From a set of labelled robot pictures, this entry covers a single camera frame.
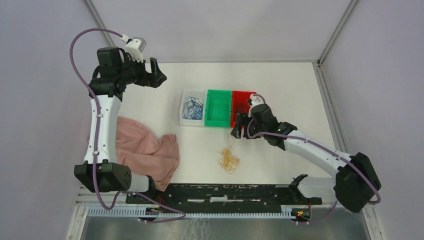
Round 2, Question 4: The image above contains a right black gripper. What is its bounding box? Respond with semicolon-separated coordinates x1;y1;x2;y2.
230;112;267;139

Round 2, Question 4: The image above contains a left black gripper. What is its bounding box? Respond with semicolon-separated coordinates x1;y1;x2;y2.
117;52;167;88

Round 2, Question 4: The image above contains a cable bundle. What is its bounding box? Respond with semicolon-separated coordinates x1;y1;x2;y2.
216;134;241;175

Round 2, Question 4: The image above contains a blue cable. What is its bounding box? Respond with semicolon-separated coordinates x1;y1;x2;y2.
183;96;205;121

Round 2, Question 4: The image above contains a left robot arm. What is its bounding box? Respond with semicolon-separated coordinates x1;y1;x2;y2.
73;47;167;204

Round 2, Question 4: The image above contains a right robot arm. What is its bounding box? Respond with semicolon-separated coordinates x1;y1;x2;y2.
230;104;382;213

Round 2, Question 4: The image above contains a red plastic bin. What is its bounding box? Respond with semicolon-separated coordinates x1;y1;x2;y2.
230;90;256;128

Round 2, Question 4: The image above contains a green plastic bin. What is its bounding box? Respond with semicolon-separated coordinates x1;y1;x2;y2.
204;89;232;128

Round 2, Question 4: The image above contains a clear plastic bin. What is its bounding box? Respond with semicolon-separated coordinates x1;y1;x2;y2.
178;89;207;127

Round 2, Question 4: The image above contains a pink cloth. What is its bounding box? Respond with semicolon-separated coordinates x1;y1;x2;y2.
87;116;180;192

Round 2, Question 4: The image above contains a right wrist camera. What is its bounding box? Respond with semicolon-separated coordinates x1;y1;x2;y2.
247;93;266;108

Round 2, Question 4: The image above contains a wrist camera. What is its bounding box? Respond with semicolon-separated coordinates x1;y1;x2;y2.
120;34;147;63
247;93;266;108

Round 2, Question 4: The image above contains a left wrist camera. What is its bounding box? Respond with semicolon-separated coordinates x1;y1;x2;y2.
120;34;147;63

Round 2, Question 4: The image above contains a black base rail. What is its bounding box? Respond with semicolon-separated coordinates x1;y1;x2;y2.
145;183;323;214

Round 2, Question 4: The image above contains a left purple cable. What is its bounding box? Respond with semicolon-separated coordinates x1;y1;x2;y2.
69;28;186;223

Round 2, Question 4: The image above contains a white cable duct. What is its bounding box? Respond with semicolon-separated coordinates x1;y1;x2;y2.
87;206;295;220

